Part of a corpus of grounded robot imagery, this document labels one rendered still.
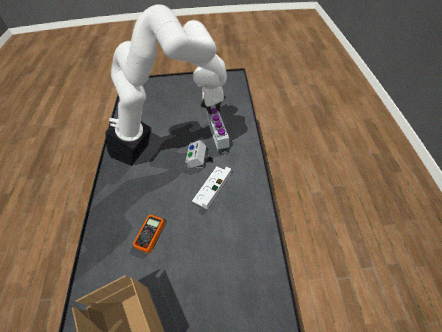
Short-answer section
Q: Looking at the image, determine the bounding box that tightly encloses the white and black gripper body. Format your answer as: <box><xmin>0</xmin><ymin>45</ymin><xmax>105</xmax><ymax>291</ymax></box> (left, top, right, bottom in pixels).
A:
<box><xmin>202</xmin><ymin>86</ymin><xmax>224</xmax><ymax>107</ymax></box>

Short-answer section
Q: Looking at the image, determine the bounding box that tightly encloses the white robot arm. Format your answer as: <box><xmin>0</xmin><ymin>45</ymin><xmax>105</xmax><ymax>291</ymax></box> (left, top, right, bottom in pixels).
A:
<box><xmin>109</xmin><ymin>5</ymin><xmax>227</xmax><ymax>141</ymax></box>

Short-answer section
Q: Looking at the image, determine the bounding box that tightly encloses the white button panel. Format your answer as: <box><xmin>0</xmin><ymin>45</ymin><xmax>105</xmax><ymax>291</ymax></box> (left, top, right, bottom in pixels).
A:
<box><xmin>185</xmin><ymin>140</ymin><xmax>213</xmax><ymax>169</ymax></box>

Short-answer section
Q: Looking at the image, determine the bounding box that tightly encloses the orange digital multimeter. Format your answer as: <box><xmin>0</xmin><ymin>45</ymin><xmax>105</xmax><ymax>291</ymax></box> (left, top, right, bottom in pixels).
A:
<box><xmin>133</xmin><ymin>215</ymin><xmax>165</xmax><ymax>253</ymax></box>

